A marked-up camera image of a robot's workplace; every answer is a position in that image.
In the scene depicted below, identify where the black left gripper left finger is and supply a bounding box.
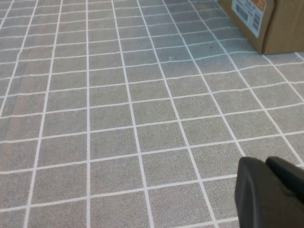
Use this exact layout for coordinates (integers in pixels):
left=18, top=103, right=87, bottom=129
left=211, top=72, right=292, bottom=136
left=234, top=156, right=304, bottom=228

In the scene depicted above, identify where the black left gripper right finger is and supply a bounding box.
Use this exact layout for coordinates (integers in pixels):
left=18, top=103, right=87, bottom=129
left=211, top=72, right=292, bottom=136
left=265, top=156, right=304, bottom=205

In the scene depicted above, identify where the brown cardboard shoe box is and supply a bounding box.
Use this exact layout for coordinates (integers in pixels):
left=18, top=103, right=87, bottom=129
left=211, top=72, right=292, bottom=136
left=218, top=0, right=304, bottom=55

